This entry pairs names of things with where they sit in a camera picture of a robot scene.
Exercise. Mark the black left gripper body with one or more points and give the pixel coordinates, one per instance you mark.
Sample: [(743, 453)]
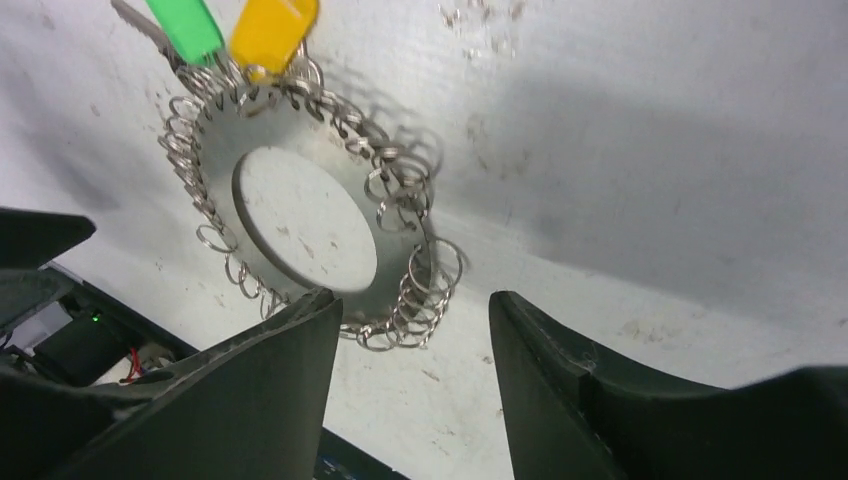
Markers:
[(107, 349)]

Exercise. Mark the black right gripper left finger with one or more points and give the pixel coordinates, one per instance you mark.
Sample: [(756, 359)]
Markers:
[(250, 407)]

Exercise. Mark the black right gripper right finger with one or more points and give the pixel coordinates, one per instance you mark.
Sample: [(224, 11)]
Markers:
[(575, 409)]

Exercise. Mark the metal ring disc with keyrings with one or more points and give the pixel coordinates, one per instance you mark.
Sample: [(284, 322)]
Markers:
[(299, 189)]

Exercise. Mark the green key tag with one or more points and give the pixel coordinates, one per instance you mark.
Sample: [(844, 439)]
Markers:
[(191, 29)]

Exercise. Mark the yellow key tag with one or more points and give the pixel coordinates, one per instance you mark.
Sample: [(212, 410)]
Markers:
[(269, 32)]

